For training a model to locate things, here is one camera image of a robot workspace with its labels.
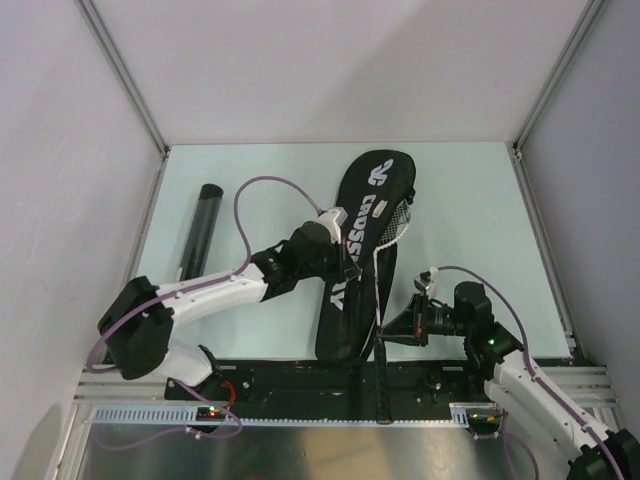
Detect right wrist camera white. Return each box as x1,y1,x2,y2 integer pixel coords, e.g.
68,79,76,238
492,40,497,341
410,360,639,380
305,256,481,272
414,267,439,299

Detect right aluminium frame post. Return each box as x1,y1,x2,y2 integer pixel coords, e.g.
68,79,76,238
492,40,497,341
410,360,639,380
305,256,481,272
512,0,609,161

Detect grey cable duct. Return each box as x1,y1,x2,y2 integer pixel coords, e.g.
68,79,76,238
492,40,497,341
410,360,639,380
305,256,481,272
92,403,502,428

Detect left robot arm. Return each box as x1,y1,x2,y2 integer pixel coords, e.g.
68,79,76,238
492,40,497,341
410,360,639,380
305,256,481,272
97,208,360,399

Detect white badminton racket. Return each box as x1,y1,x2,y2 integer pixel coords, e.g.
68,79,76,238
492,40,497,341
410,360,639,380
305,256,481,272
372,200,411,426

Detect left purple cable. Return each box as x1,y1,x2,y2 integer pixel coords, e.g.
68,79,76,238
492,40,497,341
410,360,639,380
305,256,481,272
87,175,331,374

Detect aluminium frame post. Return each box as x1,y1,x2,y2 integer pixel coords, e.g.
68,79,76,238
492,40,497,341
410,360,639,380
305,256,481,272
512,0,609,161
74,0,169,159

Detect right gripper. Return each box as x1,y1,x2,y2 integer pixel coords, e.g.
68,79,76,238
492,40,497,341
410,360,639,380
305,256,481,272
377,292,470,347

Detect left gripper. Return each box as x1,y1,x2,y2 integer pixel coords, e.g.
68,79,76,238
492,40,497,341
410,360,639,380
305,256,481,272
297,235,360,284

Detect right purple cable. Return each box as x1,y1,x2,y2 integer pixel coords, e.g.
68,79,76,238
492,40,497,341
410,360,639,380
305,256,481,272
437,264,626,476

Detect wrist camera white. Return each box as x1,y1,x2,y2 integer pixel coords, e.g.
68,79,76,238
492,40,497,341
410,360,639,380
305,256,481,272
414,267,439,299
315,206,348,244

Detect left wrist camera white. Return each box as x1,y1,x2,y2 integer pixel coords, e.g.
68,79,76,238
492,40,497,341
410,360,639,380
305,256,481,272
315,206,348,244

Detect black racket bag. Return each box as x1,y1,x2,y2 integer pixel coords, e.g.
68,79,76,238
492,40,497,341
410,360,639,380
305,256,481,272
315,149,416,363

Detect left aluminium frame post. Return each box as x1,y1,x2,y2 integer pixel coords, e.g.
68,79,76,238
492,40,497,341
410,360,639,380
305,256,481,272
74,0,169,159

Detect black shuttlecock tube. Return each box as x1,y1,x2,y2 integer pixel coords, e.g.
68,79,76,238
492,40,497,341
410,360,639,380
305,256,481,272
178,183,224,281

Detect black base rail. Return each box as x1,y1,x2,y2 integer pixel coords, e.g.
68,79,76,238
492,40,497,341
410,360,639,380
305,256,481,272
194,360,488,420

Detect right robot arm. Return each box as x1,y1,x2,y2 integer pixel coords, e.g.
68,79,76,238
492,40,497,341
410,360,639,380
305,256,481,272
374,281,639,479

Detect purple cable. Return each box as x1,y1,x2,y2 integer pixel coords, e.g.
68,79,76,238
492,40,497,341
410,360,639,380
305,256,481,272
437,264,626,476
87,175,331,374

